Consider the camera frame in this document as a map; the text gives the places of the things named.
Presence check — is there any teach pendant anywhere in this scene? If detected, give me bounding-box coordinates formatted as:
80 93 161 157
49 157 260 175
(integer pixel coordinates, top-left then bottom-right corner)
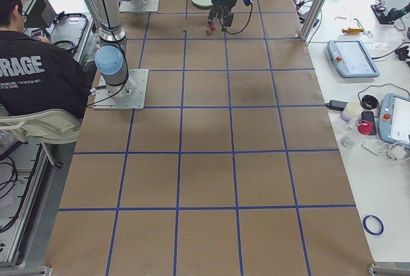
327 40 380 78
378 93 409 150

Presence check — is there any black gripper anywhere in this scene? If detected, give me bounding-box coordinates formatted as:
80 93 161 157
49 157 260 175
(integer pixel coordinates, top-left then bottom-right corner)
208 0 237 31

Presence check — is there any white chair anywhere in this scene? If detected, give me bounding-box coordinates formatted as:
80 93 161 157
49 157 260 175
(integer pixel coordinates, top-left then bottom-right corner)
0 108 83 170

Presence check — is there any seated person black jacket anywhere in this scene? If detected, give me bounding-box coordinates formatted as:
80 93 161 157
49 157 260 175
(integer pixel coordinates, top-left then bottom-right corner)
1 0 92 119

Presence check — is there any aluminium frame post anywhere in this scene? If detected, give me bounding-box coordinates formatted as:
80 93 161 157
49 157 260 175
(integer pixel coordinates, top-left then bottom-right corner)
300 0 325 42

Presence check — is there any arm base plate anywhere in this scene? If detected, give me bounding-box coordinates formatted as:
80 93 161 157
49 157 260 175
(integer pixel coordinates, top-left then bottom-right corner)
91 69 149 110
119 0 159 13

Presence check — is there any black power adapter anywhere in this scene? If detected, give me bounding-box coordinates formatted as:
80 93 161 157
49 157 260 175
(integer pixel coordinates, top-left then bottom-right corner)
325 100 347 111

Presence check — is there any blue tape roll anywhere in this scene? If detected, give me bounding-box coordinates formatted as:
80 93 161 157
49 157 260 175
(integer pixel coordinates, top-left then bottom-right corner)
362 215 384 236

